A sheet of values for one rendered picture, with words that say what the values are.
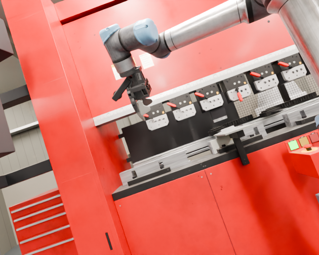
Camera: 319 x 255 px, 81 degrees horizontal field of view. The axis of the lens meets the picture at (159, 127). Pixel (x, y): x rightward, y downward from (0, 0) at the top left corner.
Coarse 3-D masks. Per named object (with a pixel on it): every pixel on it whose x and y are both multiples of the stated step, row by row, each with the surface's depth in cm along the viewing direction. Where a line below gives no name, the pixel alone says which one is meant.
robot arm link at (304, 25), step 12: (264, 0) 42; (276, 0) 40; (288, 0) 38; (300, 0) 37; (312, 0) 36; (276, 12) 43; (288, 12) 39; (300, 12) 37; (312, 12) 36; (288, 24) 40; (300, 24) 38; (312, 24) 37; (300, 36) 39; (312, 36) 37; (300, 48) 40; (312, 48) 38; (312, 60) 38; (312, 72) 40
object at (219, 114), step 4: (216, 108) 131; (220, 108) 131; (212, 112) 131; (216, 112) 131; (220, 112) 131; (224, 112) 131; (212, 116) 131; (216, 116) 131; (220, 116) 131; (224, 116) 132; (216, 120) 132
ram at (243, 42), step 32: (160, 0) 136; (192, 0) 134; (224, 0) 133; (64, 32) 137; (96, 32) 136; (160, 32) 134; (224, 32) 132; (256, 32) 131; (288, 32) 130; (96, 64) 134; (160, 64) 132; (192, 64) 131; (224, 64) 130; (256, 64) 129; (96, 96) 133
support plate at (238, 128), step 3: (255, 123) 103; (237, 126) 127; (240, 126) 118; (243, 126) 109; (246, 126) 103; (249, 126) 103; (234, 129) 113; (237, 129) 105; (240, 129) 103; (243, 129) 103; (225, 132) 115; (228, 132) 106; (231, 132) 103; (234, 132) 103; (216, 135) 122; (219, 135) 115; (222, 135) 109; (225, 135) 103
